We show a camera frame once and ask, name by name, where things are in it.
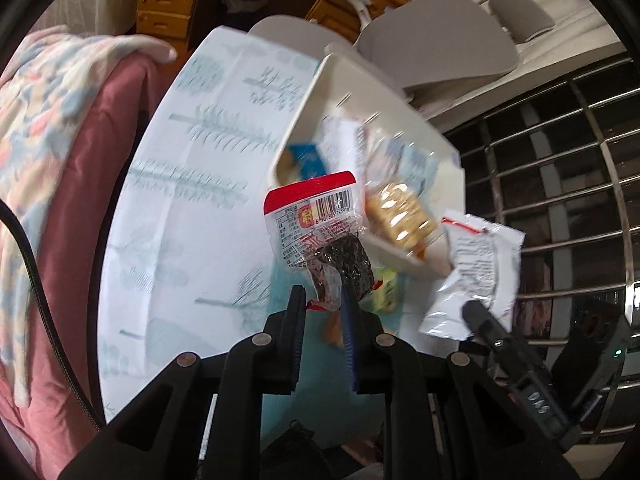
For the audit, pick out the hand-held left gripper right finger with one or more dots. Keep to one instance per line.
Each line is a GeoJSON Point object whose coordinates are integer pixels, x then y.
{"type": "Point", "coordinates": [348, 340]}

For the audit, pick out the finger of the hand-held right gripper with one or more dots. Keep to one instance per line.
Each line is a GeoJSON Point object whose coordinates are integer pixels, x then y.
{"type": "Point", "coordinates": [480, 317]}

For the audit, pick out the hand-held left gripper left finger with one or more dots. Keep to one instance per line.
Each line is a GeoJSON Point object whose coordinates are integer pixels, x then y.
{"type": "Point", "coordinates": [298, 340]}

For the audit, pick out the white printed snack packet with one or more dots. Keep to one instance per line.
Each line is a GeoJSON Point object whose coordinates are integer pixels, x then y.
{"type": "Point", "coordinates": [480, 260]}

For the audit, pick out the clear bag of brown snacks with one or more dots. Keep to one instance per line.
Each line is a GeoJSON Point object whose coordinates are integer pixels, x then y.
{"type": "Point", "coordinates": [400, 215]}

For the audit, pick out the red topped dark snack packet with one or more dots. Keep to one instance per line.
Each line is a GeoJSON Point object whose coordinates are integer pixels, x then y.
{"type": "Point", "coordinates": [310, 210]}

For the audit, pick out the white plastic bin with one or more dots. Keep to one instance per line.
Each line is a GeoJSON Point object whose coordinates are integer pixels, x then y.
{"type": "Point", "coordinates": [315, 105]}

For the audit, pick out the orange white snack packet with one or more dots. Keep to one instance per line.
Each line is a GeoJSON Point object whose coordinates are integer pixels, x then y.
{"type": "Point", "coordinates": [331, 332]}

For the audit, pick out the yellow green snack packet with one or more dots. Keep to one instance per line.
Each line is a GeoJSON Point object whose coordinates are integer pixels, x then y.
{"type": "Point", "coordinates": [385, 290]}

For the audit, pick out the black cloth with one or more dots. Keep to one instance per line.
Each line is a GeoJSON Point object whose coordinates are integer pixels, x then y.
{"type": "Point", "coordinates": [295, 452]}

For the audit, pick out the white leaf print tablecloth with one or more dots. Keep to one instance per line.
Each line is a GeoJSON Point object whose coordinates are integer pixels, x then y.
{"type": "Point", "coordinates": [200, 240]}

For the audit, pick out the metal window grille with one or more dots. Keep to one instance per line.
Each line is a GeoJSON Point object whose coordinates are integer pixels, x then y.
{"type": "Point", "coordinates": [550, 195]}

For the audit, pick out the pale blue printed snack packet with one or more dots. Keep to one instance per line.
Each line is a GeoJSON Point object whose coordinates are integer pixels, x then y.
{"type": "Point", "coordinates": [410, 160]}

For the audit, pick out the white red snack packet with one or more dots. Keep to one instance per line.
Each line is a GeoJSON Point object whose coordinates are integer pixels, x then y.
{"type": "Point", "coordinates": [340, 145]}

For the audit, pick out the pink bed sheet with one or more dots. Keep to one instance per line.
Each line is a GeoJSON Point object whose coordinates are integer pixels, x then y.
{"type": "Point", "coordinates": [85, 210]}

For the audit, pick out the grey office chair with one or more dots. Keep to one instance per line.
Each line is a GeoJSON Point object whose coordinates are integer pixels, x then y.
{"type": "Point", "coordinates": [440, 45]}

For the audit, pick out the floral blanket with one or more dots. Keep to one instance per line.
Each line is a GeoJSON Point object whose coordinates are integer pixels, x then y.
{"type": "Point", "coordinates": [50, 110]}

